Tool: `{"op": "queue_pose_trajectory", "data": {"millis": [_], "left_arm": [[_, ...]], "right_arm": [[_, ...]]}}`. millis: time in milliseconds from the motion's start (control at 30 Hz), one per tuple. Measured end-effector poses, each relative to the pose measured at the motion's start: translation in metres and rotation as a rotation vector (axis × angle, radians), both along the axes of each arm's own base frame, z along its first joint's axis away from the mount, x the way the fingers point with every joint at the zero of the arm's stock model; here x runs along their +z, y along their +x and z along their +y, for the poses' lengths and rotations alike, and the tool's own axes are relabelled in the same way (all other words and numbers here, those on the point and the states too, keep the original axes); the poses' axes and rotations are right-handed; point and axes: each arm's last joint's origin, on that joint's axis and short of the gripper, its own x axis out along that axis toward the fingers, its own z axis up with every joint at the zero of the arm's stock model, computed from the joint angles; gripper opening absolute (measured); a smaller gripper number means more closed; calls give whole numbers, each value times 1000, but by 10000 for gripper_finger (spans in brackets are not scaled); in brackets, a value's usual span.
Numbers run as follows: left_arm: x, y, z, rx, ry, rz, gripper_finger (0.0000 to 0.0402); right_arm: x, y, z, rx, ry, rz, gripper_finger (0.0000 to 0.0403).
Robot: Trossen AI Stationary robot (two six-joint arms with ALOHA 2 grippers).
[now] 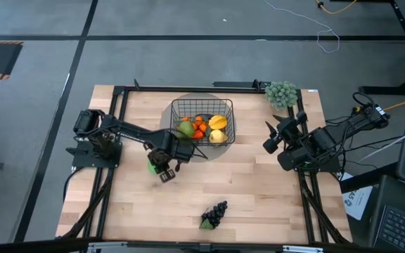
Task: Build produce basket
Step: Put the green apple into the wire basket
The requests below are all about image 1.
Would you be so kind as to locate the black desk leg frame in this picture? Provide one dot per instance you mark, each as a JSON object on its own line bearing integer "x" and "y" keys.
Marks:
{"x": 382, "y": 90}

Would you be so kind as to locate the white printed paper sheet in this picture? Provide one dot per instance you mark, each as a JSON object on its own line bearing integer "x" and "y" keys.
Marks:
{"x": 359, "y": 204}

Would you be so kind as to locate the dark grape bunch with leaf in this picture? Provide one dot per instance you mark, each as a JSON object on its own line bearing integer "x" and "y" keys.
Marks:
{"x": 216, "y": 212}

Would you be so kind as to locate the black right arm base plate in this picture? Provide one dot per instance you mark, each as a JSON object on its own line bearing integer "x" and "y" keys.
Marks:
{"x": 329, "y": 167}

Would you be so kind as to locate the grey round mat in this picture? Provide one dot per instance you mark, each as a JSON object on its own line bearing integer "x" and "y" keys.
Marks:
{"x": 216, "y": 154}

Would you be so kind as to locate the green pear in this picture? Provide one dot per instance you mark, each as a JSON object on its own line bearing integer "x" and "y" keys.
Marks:
{"x": 187, "y": 129}

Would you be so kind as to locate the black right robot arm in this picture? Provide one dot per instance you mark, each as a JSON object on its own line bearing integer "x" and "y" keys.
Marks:
{"x": 329, "y": 140}

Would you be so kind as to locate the black laptop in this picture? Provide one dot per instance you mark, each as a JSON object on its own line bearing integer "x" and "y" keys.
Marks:
{"x": 399, "y": 228}

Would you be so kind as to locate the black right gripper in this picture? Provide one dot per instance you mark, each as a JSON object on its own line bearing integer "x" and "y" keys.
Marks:
{"x": 288, "y": 131}

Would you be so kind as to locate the yellow star fruit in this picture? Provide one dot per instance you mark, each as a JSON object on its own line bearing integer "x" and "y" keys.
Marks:
{"x": 218, "y": 122}

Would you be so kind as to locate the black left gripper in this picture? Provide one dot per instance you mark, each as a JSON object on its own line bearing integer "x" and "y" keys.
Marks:
{"x": 179, "y": 152}

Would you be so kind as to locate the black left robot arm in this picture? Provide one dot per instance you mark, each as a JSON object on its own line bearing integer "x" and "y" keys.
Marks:
{"x": 132, "y": 131}

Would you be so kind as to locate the silver metal bracket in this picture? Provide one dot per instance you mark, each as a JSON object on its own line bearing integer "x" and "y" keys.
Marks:
{"x": 302, "y": 249}
{"x": 107, "y": 247}

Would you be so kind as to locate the pale green artificial plant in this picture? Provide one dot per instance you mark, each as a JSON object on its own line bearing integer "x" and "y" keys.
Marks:
{"x": 281, "y": 95}

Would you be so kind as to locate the yellow pear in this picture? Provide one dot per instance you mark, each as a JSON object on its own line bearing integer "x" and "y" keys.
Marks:
{"x": 218, "y": 137}

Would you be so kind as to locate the green apple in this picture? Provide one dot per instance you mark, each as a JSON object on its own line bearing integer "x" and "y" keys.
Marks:
{"x": 151, "y": 168}

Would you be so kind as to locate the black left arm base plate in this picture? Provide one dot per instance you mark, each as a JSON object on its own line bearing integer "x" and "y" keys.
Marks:
{"x": 79, "y": 160}

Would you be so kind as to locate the black aluminium table frame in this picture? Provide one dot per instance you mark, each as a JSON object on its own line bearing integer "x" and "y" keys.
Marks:
{"x": 153, "y": 89}

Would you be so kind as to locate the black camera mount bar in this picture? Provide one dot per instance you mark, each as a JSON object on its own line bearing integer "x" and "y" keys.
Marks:
{"x": 234, "y": 84}

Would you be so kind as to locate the red chili pepper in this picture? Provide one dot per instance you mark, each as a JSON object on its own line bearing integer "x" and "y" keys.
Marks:
{"x": 198, "y": 134}

